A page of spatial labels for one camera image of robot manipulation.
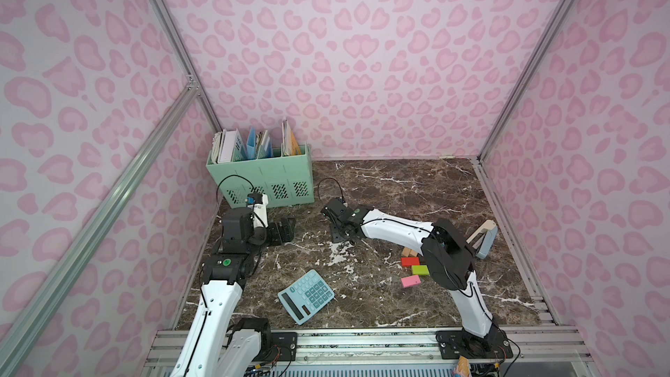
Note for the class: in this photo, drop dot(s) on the pink block near front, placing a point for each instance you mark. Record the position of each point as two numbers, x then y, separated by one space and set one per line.
410 281

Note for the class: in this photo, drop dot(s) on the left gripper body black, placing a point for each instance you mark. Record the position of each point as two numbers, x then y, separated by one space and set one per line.
280 230

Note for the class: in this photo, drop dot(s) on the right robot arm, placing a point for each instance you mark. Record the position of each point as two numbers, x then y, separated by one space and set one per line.
446 252

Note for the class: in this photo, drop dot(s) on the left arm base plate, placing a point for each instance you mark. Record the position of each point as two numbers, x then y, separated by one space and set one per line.
281 346

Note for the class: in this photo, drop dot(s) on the aluminium front rail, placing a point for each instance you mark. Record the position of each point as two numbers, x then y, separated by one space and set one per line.
538 351

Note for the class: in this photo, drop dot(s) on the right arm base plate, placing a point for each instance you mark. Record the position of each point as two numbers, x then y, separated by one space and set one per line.
456 344

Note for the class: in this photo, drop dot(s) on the wooden block left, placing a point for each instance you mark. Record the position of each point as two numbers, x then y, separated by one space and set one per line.
408 253

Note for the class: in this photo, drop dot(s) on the papers in organizer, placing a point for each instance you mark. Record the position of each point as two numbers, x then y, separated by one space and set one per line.
231 146

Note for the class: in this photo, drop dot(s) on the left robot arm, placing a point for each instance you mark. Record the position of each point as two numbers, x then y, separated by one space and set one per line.
215 346

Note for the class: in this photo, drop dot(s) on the teal calculator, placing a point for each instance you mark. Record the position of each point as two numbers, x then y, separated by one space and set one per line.
305 297

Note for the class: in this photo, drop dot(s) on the wooden and blue arch blocks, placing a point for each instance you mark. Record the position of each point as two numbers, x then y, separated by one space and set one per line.
483 238

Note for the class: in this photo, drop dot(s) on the green block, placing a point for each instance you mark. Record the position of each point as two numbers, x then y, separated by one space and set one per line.
420 270

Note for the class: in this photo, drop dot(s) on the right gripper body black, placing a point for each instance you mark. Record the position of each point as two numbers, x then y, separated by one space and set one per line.
335 214

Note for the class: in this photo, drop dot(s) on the mint green file organizer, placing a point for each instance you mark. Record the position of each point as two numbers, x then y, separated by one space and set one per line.
287 180

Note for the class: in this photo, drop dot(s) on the red block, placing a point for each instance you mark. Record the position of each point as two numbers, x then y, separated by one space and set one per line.
410 261

